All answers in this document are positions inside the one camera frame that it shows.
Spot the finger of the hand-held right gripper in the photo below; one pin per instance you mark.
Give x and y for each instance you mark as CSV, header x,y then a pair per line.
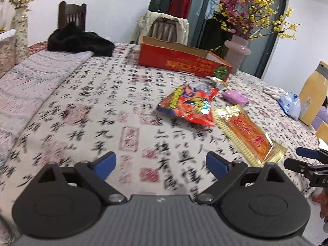
x,y
297,164
307,152

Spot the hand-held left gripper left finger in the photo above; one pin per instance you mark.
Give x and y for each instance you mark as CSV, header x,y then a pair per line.
x,y
105,162

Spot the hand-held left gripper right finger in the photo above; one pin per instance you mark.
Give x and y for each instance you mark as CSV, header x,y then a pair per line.
x,y
216,162

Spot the gold orange snack packet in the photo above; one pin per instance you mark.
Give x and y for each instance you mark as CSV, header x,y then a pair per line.
x,y
246,133

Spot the red snack packet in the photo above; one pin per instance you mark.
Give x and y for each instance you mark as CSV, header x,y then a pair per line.
x,y
189,105

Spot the purple snack packet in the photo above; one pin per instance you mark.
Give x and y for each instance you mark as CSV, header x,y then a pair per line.
x,y
234,97

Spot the silver snack wrapper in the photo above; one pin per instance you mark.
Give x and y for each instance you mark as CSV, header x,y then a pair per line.
x,y
217,81

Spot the red cardboard box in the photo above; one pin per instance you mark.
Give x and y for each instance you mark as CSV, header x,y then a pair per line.
x,y
174,59

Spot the yellow cardboard box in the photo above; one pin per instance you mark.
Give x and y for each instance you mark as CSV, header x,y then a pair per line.
x,y
322,133

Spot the pale purple soft item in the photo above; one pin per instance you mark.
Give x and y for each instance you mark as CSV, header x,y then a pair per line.
x,y
321,117

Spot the blue plastic bag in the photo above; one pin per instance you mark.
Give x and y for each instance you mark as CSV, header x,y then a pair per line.
x,y
289,105

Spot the yellow kraft bag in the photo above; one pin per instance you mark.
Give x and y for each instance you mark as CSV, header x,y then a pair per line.
x,y
314,94

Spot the white gloves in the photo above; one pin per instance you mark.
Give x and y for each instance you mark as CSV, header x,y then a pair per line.
x,y
274,91

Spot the pink vase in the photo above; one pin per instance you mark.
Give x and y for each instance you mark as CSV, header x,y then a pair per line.
x,y
234,56

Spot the grey patterned folded quilt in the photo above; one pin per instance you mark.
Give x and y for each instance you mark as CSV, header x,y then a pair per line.
x,y
33,82

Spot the dark framed glass door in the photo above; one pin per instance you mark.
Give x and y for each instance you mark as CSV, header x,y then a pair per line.
x,y
266,46

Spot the black cloth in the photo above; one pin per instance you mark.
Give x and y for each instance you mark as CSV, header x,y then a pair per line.
x,y
76,43

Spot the red patterned cloth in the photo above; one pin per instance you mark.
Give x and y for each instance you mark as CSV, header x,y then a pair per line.
x,y
37,47

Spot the beige jacket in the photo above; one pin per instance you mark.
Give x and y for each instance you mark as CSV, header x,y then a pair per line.
x,y
144,25

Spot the brown slatted wooden chair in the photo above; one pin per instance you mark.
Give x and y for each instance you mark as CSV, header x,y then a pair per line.
x,y
164,20

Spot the floral print vase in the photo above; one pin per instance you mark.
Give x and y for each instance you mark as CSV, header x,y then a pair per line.
x,y
19,35

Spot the dark wooden chair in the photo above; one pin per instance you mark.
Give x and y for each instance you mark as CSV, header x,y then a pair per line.
x,y
62,12

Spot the yellow and red flower branches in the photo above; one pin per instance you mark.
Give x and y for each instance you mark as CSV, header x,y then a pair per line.
x,y
238,7

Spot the pale blue hanging garment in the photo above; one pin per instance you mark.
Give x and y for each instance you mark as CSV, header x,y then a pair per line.
x,y
211,5

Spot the white box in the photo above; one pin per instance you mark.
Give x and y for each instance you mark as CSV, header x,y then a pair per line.
x,y
6,34

